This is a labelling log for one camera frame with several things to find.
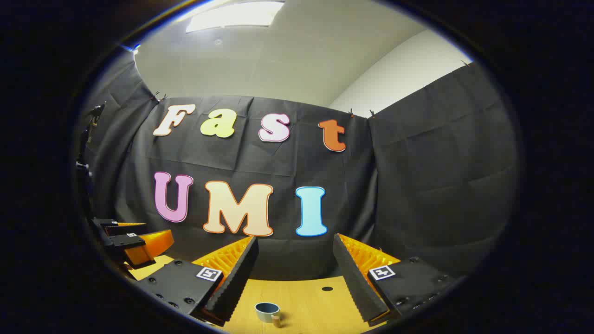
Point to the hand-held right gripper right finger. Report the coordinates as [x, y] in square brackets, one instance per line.
[357, 283]

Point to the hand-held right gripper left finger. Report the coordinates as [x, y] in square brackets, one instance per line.
[234, 283]

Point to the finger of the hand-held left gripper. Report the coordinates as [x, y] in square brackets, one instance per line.
[125, 242]
[109, 227]

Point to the yellow wooden desktop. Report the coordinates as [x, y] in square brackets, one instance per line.
[315, 301]

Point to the black backdrop cloth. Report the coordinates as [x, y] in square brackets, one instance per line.
[278, 162]

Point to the ceiling light panel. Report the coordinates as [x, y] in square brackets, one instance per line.
[236, 16]

